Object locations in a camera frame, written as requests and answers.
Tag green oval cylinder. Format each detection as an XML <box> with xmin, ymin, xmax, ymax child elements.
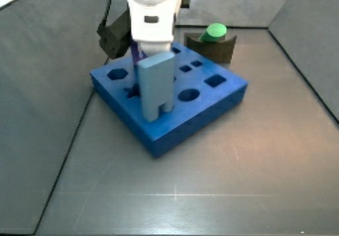
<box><xmin>199</xmin><ymin>23</ymin><xmax>229</xmax><ymax>42</ymax></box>

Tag blue shape-sorter block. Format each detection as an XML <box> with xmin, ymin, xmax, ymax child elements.
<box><xmin>90</xmin><ymin>43</ymin><xmax>249</xmax><ymax>157</ymax></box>

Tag second white gripper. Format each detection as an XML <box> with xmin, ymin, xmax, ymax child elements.
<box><xmin>127</xmin><ymin>0</ymin><xmax>182</xmax><ymax>57</ymax></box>

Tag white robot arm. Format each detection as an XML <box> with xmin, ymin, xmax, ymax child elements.
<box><xmin>127</xmin><ymin>0</ymin><xmax>182</xmax><ymax>57</ymax></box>

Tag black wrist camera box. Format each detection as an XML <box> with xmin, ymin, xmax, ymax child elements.
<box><xmin>97</xmin><ymin>10</ymin><xmax>131</xmax><ymax>59</ymax></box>

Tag purple pentagon peg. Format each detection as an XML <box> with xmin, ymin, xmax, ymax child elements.
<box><xmin>130</xmin><ymin>41</ymin><xmax>147</xmax><ymax>63</ymax></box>

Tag black cable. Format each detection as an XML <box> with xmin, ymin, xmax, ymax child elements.
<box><xmin>102</xmin><ymin>0</ymin><xmax>114</xmax><ymax>28</ymax></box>

